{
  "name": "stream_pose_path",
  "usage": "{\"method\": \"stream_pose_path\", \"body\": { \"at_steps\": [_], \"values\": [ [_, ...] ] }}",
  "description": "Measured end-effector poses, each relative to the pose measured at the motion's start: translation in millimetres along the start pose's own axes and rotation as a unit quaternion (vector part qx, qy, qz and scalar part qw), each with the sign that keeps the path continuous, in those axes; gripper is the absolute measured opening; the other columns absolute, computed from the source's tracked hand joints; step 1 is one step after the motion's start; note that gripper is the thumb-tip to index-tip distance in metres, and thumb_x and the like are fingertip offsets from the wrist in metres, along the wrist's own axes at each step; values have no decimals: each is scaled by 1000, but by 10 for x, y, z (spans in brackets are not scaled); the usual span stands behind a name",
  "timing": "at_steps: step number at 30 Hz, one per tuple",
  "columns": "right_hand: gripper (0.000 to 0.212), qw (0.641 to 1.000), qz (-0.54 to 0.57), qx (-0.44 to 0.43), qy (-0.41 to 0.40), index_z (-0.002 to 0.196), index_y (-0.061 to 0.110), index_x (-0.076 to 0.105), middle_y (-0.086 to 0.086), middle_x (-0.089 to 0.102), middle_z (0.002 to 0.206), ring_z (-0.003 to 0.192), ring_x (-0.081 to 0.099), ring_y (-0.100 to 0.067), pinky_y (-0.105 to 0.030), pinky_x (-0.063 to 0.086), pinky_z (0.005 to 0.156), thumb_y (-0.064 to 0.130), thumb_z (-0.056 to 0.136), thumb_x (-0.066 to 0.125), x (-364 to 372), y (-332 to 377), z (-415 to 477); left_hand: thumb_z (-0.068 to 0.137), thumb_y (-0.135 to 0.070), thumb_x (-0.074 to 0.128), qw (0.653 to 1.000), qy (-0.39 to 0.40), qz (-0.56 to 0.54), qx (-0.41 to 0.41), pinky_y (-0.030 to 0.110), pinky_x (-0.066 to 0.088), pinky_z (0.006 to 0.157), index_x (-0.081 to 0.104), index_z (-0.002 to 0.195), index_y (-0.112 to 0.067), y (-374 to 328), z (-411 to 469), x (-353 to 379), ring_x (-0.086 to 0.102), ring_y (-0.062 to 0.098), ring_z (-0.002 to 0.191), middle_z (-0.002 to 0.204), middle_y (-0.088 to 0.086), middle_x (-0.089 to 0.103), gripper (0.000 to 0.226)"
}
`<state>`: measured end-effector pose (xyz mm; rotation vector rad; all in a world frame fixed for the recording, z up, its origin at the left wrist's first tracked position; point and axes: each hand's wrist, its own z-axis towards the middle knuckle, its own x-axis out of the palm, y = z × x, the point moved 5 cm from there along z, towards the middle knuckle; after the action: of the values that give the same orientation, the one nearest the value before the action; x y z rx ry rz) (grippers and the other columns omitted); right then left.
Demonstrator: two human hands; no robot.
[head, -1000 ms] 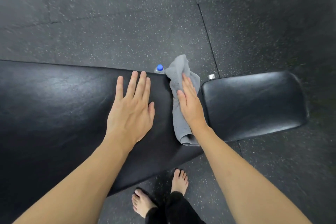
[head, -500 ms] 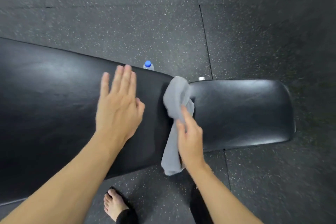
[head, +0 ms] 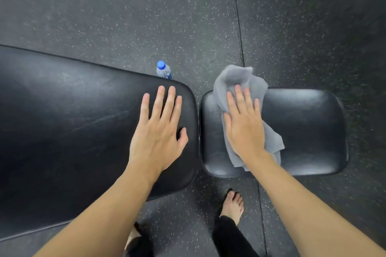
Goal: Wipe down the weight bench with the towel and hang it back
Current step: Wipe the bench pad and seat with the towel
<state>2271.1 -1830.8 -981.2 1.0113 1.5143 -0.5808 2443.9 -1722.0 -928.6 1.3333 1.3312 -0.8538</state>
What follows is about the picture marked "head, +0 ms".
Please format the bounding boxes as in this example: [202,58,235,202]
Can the person's left hand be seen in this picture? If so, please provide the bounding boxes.
[126,86,189,184]

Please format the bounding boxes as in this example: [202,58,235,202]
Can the person's right hand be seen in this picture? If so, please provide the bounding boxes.
[222,84,273,171]

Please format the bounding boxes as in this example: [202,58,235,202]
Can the grey towel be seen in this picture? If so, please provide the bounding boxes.
[213,65,285,171]

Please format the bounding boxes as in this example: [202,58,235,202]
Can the black padded gym bench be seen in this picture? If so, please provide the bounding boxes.
[0,44,350,241]

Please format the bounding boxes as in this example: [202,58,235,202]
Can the person's left forearm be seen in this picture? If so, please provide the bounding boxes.
[33,165,157,257]

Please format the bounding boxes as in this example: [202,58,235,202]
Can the person's right forearm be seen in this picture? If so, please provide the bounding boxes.
[248,153,386,257]

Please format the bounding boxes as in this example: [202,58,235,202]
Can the person's right foot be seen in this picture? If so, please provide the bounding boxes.
[219,190,245,226]

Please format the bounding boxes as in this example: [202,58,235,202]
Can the person's foot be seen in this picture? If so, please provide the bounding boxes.
[219,190,245,226]
[125,223,142,250]

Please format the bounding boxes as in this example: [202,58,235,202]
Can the person's left foot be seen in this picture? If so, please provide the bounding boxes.
[125,223,142,250]

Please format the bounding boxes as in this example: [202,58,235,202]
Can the blue capped water bottle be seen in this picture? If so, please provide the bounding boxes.
[156,60,173,80]

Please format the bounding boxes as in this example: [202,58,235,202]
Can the black trousers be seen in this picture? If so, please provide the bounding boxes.
[125,216,260,257]

